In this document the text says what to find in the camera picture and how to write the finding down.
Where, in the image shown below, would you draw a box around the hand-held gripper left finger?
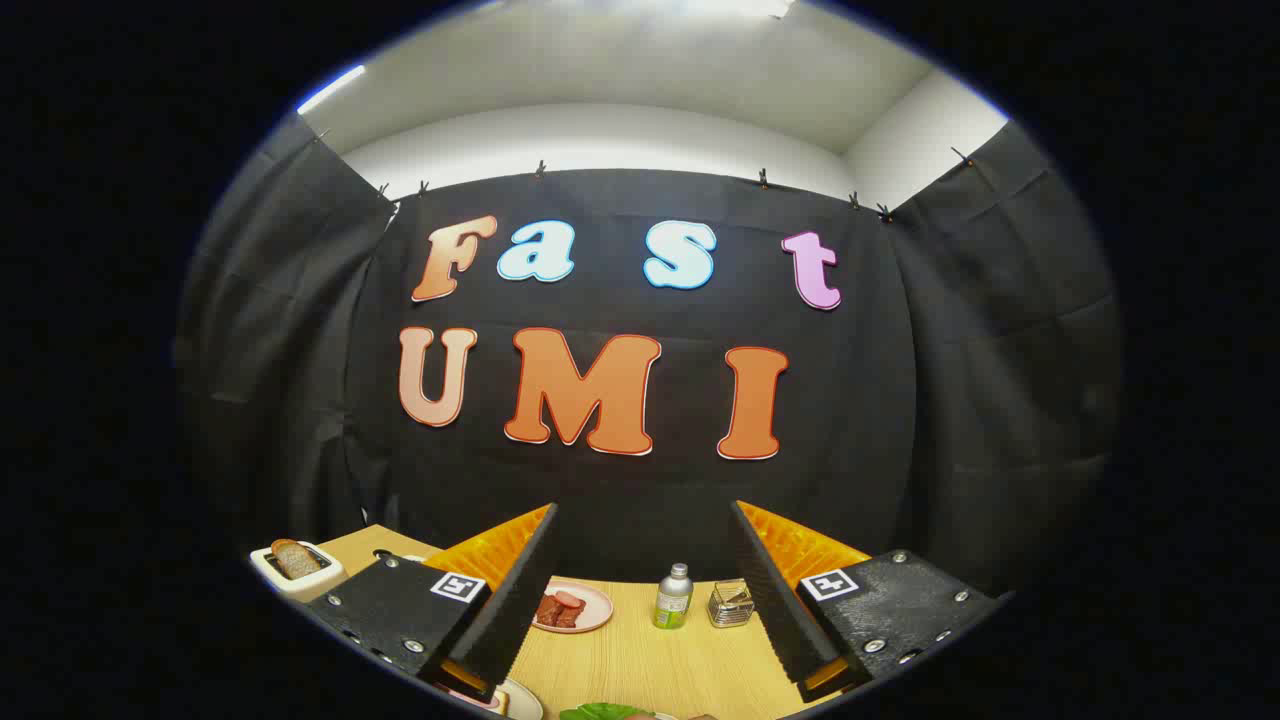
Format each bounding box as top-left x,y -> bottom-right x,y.
305,503 -> 559,704

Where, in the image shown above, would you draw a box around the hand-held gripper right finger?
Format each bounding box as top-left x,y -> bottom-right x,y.
730,500 -> 1004,703

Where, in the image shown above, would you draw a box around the toast bread slice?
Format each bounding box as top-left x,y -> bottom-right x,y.
270,539 -> 326,581

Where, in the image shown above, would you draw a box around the brown meat pieces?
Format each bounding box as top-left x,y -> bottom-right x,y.
537,590 -> 586,629

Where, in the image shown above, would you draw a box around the pink plate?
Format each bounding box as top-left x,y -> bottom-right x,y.
530,580 -> 614,635

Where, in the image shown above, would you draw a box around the round white plate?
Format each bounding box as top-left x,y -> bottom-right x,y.
495,678 -> 544,720

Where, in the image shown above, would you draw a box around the green label bottle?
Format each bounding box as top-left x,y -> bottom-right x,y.
654,563 -> 694,630

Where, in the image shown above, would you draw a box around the white toaster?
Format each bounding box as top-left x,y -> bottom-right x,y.
250,540 -> 346,603

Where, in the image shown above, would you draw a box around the metal wire basket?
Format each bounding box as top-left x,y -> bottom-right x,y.
707,579 -> 756,629

